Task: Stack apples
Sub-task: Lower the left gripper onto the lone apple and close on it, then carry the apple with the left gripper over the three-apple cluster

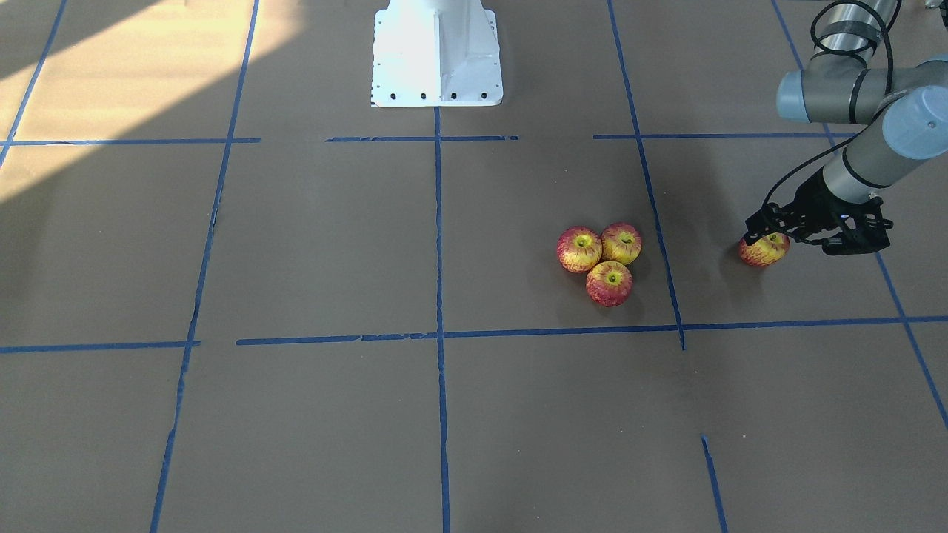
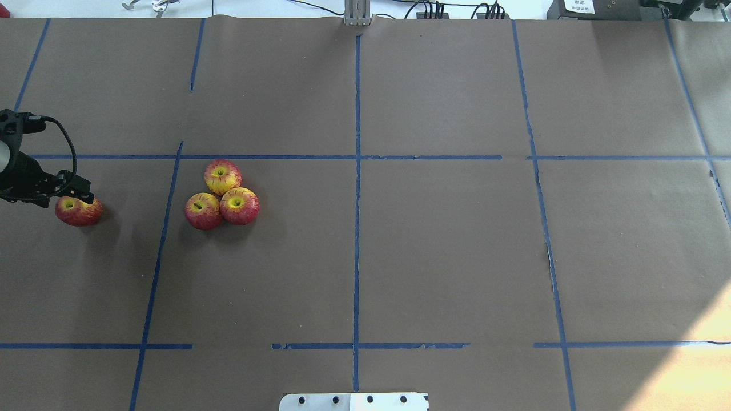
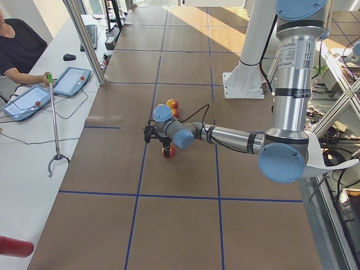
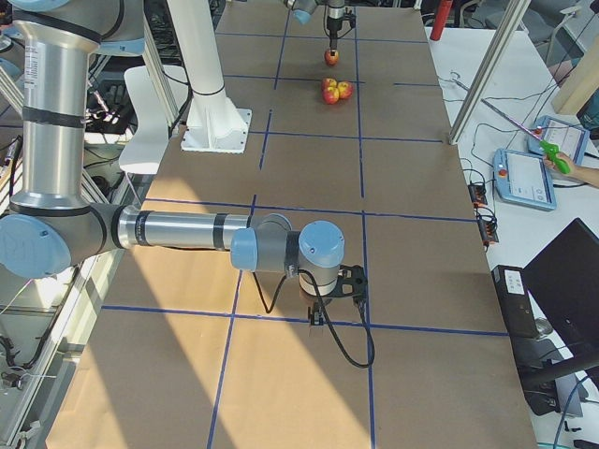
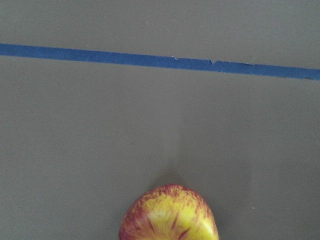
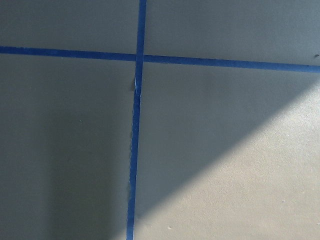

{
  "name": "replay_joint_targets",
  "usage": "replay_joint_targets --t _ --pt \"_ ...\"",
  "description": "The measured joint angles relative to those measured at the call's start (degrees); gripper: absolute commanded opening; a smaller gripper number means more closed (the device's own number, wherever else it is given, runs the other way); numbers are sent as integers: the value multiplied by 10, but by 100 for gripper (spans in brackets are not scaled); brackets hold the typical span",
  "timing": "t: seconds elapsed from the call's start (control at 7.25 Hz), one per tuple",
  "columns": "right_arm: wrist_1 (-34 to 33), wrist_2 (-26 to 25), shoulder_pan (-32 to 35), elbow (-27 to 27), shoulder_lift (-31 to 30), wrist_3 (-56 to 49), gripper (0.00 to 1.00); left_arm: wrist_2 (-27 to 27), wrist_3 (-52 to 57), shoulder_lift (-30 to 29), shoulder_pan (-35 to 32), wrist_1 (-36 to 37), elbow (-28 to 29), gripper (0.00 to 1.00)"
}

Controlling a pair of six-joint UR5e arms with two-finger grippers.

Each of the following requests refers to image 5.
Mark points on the red yellow apple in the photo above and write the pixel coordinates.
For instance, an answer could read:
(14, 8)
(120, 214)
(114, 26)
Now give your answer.
(169, 212)

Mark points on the brown paper table cover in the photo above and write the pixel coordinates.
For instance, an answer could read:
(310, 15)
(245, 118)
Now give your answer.
(80, 141)

